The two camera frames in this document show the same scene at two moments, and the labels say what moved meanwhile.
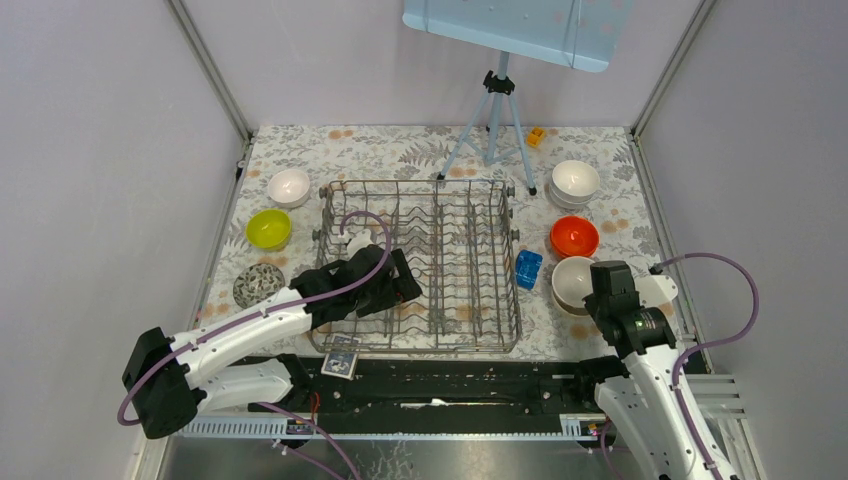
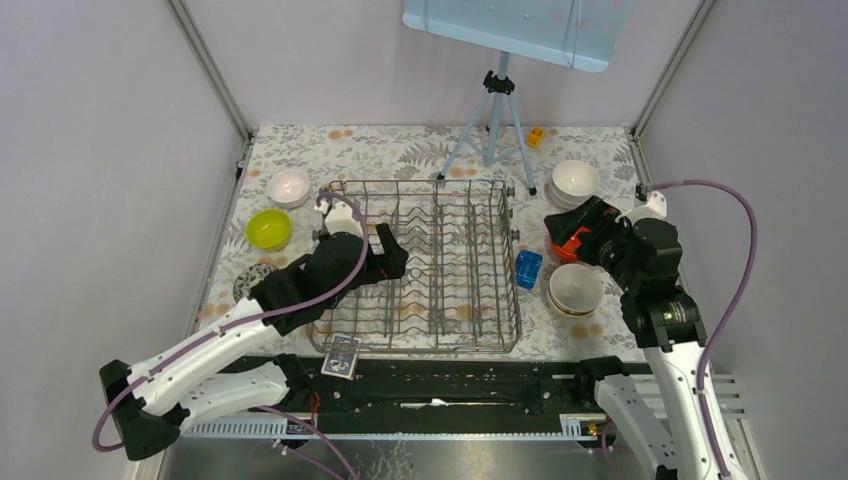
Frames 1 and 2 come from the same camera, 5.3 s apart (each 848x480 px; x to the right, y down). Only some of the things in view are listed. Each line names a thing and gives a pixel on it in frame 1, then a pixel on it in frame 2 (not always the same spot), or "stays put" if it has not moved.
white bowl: (288, 188) stays put
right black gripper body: (592, 304) -> (604, 245)
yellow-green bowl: (268, 229) stays put
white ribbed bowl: (574, 180) stays put
